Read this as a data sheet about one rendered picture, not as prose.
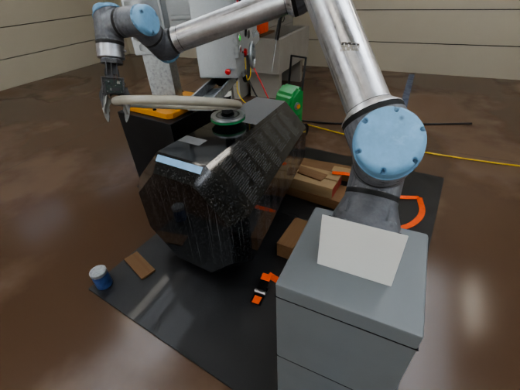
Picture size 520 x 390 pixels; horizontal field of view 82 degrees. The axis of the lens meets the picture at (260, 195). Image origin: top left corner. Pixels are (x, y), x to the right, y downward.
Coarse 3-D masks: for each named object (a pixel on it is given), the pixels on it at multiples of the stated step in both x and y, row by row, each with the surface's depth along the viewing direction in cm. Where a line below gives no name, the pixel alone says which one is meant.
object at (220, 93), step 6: (246, 72) 191; (210, 78) 171; (234, 78) 177; (204, 84) 160; (210, 84) 169; (228, 84) 164; (198, 90) 152; (204, 90) 159; (210, 90) 167; (216, 90) 166; (222, 90) 154; (228, 90) 165; (198, 96) 151; (204, 96) 158; (210, 96) 157; (216, 96) 144; (222, 96) 154
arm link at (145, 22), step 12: (120, 12) 96; (132, 12) 94; (144, 12) 95; (120, 24) 97; (132, 24) 96; (144, 24) 95; (156, 24) 100; (132, 36) 101; (144, 36) 101; (156, 36) 103
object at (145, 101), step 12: (120, 96) 100; (132, 96) 97; (144, 96) 96; (156, 96) 95; (168, 96) 95; (180, 96) 96; (192, 96) 98; (168, 108) 138; (180, 108) 140; (192, 108) 140; (204, 108) 139; (216, 108) 137; (228, 108) 131
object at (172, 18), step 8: (128, 0) 195; (136, 0) 193; (144, 0) 194; (152, 0) 194; (168, 0) 200; (176, 0) 200; (184, 0) 200; (152, 8) 196; (168, 8) 202; (176, 8) 202; (184, 8) 202; (168, 16) 205; (176, 16) 204; (184, 16) 204; (160, 24) 203; (168, 24) 207; (176, 24) 208; (136, 40) 210
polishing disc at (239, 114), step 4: (216, 112) 192; (220, 112) 192; (236, 112) 190; (240, 112) 190; (244, 112) 190; (212, 116) 187; (216, 116) 187; (220, 116) 186; (232, 116) 186; (236, 116) 185; (240, 116) 185; (244, 116) 187; (216, 120) 182; (220, 120) 181; (224, 120) 181; (228, 120) 181; (232, 120) 181; (236, 120) 182
